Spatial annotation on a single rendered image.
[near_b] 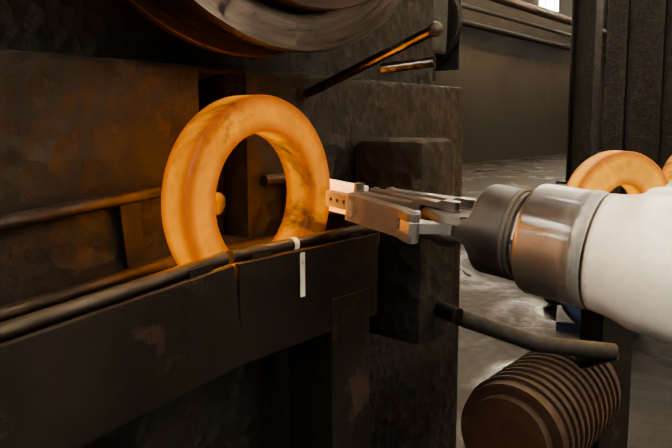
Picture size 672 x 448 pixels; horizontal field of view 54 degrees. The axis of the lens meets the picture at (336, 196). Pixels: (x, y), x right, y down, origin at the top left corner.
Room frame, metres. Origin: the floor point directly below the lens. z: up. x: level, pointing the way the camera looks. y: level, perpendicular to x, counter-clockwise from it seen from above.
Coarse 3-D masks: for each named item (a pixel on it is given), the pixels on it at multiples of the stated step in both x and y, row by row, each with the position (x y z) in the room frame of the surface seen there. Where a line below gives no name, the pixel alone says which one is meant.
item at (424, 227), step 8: (400, 224) 0.53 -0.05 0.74; (408, 224) 0.52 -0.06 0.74; (416, 224) 0.52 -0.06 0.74; (424, 224) 0.52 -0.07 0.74; (432, 224) 0.52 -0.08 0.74; (440, 224) 0.53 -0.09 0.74; (408, 232) 0.52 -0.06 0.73; (416, 232) 0.52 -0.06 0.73; (424, 232) 0.52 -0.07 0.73; (432, 232) 0.52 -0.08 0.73; (440, 232) 0.53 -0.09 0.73; (448, 232) 0.53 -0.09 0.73
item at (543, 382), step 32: (480, 384) 0.73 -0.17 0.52; (512, 384) 0.69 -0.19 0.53; (544, 384) 0.70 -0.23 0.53; (576, 384) 0.73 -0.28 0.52; (608, 384) 0.78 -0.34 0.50; (480, 416) 0.70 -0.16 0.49; (512, 416) 0.68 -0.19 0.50; (544, 416) 0.67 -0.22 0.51; (576, 416) 0.69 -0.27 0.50; (608, 416) 0.76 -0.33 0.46
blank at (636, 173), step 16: (592, 160) 0.87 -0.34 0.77; (608, 160) 0.86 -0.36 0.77; (624, 160) 0.86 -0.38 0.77; (640, 160) 0.87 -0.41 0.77; (576, 176) 0.87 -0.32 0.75; (592, 176) 0.85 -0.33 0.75; (608, 176) 0.86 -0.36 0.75; (624, 176) 0.86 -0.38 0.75; (640, 176) 0.87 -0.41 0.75; (656, 176) 0.88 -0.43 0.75; (608, 192) 0.86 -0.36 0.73; (640, 192) 0.87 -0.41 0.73
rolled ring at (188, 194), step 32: (256, 96) 0.56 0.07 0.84; (192, 128) 0.53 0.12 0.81; (224, 128) 0.53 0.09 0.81; (256, 128) 0.56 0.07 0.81; (288, 128) 0.59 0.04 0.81; (192, 160) 0.51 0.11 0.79; (224, 160) 0.53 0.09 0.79; (288, 160) 0.62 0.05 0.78; (320, 160) 0.63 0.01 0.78; (192, 192) 0.50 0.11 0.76; (288, 192) 0.63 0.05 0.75; (320, 192) 0.63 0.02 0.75; (192, 224) 0.50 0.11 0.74; (288, 224) 0.62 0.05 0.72; (320, 224) 0.63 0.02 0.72; (192, 256) 0.51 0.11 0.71
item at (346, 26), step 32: (160, 0) 0.53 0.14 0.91; (192, 0) 0.49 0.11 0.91; (224, 0) 0.52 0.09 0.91; (256, 0) 0.54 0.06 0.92; (384, 0) 0.68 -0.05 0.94; (224, 32) 0.57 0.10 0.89; (256, 32) 0.54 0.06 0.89; (288, 32) 0.57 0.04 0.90; (320, 32) 0.60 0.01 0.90; (352, 32) 0.64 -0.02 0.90
